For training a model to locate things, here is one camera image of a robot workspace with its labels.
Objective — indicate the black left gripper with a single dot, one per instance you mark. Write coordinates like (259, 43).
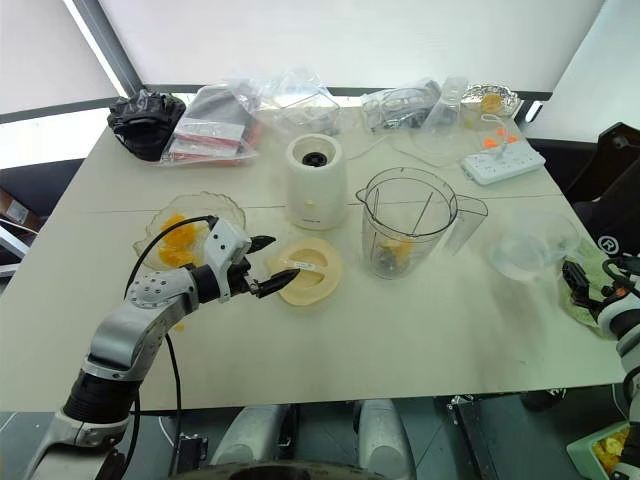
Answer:
(240, 282)

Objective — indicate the cream blender lid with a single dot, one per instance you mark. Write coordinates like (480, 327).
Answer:
(322, 260)

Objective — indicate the clear bag with red packets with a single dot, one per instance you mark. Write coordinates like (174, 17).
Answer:
(210, 130)

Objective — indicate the small orange piece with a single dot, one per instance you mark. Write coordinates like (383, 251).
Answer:
(179, 328)

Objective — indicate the white power strip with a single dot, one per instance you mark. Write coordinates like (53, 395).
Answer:
(500, 167)

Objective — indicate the green towel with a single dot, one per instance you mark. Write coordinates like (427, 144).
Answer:
(590, 252)

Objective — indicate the orange plug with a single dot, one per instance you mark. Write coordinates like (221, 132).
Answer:
(489, 143)
(511, 140)

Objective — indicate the clear measuring cup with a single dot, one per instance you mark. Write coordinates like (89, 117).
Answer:
(510, 250)

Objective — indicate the clear bag with dark items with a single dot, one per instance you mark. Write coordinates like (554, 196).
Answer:
(395, 107)

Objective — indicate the white blender base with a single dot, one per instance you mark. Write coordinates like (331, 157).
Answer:
(315, 192)

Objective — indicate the orange segments pile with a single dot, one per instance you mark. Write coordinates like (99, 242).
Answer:
(176, 240)

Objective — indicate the clear plastic bottle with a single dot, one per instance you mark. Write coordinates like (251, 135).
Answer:
(445, 112)

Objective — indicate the black metal frame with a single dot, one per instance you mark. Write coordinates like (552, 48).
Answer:
(480, 435)

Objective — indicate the small black box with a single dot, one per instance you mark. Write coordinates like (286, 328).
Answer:
(192, 452)

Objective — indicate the green waste bin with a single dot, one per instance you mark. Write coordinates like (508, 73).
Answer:
(582, 450)

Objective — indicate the orange peels in bin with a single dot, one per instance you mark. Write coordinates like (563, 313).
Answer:
(612, 450)

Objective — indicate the black plastic bag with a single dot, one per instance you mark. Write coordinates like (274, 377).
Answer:
(145, 125)

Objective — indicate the clear glass bowl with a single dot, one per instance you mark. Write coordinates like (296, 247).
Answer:
(202, 204)

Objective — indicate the clear bag with plastic container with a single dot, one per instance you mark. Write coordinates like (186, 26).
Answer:
(300, 100)

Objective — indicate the silver robot leg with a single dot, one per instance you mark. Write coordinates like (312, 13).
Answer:
(382, 435)
(247, 435)

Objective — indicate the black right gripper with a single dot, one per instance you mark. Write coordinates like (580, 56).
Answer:
(595, 296)

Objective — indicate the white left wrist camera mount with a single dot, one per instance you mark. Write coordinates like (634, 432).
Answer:
(225, 245)

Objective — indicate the clear blender jar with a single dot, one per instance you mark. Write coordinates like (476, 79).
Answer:
(372, 225)

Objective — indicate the orange piece in foil dish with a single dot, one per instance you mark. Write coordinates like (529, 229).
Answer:
(490, 103)

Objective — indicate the glass bowl far right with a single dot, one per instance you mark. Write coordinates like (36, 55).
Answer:
(472, 95)

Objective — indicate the small black white device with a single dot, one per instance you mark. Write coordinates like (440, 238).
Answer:
(532, 111)

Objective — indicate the black chair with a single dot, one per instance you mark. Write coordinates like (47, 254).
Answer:
(610, 210)

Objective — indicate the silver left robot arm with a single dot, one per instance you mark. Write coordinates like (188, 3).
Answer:
(145, 320)

